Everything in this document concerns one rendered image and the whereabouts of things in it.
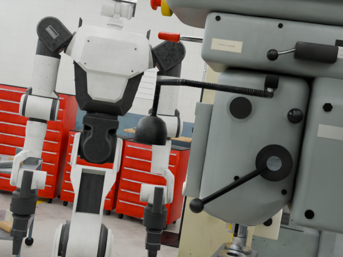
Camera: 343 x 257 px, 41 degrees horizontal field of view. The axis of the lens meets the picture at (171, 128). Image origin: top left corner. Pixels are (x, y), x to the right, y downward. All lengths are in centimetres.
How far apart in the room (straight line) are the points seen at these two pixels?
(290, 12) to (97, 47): 87
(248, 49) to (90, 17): 1007
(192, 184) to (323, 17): 44
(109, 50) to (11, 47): 1003
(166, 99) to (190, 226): 129
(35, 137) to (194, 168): 83
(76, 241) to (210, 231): 135
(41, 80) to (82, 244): 59
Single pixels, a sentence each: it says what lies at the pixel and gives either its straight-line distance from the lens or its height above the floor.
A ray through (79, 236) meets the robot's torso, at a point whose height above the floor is 105.
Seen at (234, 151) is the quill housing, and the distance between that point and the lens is 93.
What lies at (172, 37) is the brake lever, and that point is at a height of 170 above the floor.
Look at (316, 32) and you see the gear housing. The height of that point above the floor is 171.
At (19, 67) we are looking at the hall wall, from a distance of 1148.
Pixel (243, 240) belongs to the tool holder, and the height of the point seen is 114.
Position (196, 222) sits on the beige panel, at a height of 86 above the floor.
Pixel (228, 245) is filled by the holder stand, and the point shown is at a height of 111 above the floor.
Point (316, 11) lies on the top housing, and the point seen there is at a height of 175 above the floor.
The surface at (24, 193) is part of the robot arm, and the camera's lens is 169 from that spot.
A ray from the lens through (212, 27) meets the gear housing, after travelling 93.
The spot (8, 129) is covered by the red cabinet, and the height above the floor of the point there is 88.
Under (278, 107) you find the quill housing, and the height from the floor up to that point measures 156.
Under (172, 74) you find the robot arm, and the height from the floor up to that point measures 165.
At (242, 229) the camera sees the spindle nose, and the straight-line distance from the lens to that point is 104.
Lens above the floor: 154
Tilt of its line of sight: 3 degrees down
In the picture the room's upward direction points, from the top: 9 degrees clockwise
